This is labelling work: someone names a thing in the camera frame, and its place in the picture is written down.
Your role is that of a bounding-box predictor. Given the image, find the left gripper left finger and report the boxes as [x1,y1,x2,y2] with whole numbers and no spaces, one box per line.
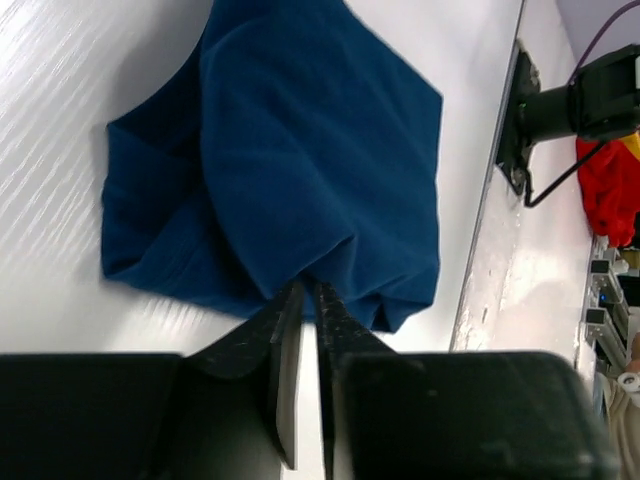
[1,282,305,479]

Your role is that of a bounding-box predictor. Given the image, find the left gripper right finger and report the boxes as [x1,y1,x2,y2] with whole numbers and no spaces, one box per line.
[314,284,619,479]

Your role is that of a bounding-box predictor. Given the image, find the blue printed t-shirt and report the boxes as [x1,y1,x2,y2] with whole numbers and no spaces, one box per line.
[101,1,443,332]

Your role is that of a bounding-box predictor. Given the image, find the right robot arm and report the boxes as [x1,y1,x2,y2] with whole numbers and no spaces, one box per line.
[518,44,639,143]

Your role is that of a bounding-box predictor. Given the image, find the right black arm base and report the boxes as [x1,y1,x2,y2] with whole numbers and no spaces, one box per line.
[494,39,540,196]

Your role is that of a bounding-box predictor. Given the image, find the silver foil covered panel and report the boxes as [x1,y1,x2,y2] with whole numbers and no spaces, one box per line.
[448,49,591,354]

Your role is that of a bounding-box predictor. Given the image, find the red and yellow cloth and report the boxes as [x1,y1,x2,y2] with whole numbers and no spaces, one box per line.
[577,132,639,247]

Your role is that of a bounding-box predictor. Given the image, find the aluminium frame profiles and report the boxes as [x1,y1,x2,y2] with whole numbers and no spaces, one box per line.
[582,236,639,376]

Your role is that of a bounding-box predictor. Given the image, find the black thin cable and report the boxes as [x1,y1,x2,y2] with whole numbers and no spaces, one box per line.
[522,142,609,209]

